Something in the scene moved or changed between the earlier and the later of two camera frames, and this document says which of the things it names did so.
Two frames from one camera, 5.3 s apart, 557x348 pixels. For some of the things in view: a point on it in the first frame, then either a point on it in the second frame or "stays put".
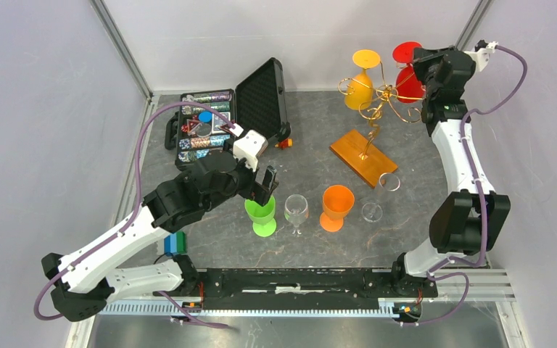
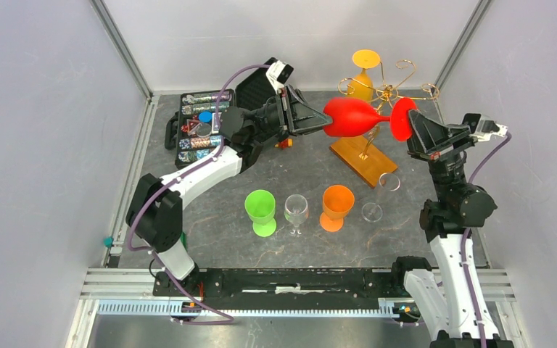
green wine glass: [263, 217] stays put
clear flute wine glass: [373, 212] stays put
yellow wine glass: [363, 59] stays put
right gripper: [423, 57] to [427, 140]
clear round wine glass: [296, 211] stays put
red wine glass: [410, 89] to [352, 117]
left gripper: [261, 193] to [296, 117]
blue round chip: [205, 117] stays put
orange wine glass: [337, 201] stays put
